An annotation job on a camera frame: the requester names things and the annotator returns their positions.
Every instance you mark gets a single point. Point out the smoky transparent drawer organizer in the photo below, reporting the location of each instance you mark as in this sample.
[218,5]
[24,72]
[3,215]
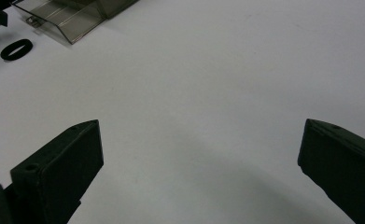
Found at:
[118,6]

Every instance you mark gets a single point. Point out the transparent low drawer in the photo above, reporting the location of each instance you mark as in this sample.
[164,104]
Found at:
[68,21]

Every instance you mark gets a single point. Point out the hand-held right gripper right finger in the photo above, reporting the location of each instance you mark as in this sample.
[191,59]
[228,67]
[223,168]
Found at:
[348,177]

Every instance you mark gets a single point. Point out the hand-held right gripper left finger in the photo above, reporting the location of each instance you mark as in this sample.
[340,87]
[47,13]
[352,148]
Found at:
[62,174]

